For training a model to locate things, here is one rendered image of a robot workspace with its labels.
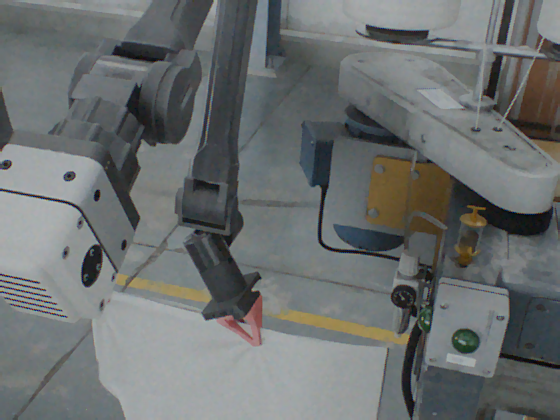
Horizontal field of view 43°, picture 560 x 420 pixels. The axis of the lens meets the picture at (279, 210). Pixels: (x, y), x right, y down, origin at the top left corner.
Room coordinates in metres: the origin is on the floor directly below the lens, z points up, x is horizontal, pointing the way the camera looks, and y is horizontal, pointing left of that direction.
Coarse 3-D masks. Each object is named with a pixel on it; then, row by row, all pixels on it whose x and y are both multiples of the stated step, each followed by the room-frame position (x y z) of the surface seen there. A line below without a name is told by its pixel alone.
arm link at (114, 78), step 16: (96, 64) 0.65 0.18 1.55; (112, 64) 0.65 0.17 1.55; (128, 64) 0.65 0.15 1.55; (144, 64) 0.65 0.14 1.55; (80, 80) 0.62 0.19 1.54; (96, 80) 0.62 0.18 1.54; (112, 80) 0.62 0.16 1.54; (128, 80) 0.62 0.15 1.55; (80, 96) 0.61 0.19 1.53; (112, 96) 0.60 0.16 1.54; (128, 96) 0.60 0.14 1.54
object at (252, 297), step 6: (252, 294) 0.87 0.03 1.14; (258, 294) 0.89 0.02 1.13; (246, 300) 0.85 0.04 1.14; (252, 300) 0.86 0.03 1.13; (258, 300) 0.88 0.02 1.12; (240, 306) 0.83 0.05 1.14; (246, 306) 0.84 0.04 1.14; (252, 306) 0.86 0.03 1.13; (258, 306) 0.87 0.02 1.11; (240, 312) 0.83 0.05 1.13; (246, 312) 0.84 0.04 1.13; (258, 312) 0.87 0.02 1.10; (234, 318) 0.83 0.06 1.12; (240, 318) 0.83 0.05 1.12; (258, 318) 0.87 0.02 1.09
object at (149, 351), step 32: (96, 320) 0.95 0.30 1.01; (128, 320) 0.93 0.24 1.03; (160, 320) 0.92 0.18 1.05; (192, 320) 0.90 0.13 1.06; (96, 352) 0.95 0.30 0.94; (128, 352) 0.93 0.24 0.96; (160, 352) 0.92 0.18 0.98; (192, 352) 0.90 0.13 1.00; (224, 352) 0.88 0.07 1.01; (256, 352) 0.87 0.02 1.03; (288, 352) 0.85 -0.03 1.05; (320, 352) 0.84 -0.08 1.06; (352, 352) 0.84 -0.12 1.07; (384, 352) 0.84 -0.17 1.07; (128, 384) 0.94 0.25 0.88; (160, 384) 0.92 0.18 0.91; (192, 384) 0.90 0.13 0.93; (224, 384) 0.88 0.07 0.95; (256, 384) 0.87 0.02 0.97; (288, 384) 0.85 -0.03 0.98; (320, 384) 0.84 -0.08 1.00; (352, 384) 0.84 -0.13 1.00; (128, 416) 0.90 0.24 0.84; (160, 416) 0.89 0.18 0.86; (192, 416) 0.89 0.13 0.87; (224, 416) 0.88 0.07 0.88; (256, 416) 0.87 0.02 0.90; (288, 416) 0.85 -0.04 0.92; (320, 416) 0.84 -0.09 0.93; (352, 416) 0.84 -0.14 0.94
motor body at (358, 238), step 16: (352, 112) 1.16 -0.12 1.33; (352, 128) 1.14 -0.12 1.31; (368, 128) 1.10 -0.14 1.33; (384, 128) 1.10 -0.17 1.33; (400, 144) 1.10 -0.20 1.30; (336, 224) 1.14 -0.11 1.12; (352, 240) 1.11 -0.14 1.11; (368, 240) 1.09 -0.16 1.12; (384, 240) 1.09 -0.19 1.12; (400, 240) 1.11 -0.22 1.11
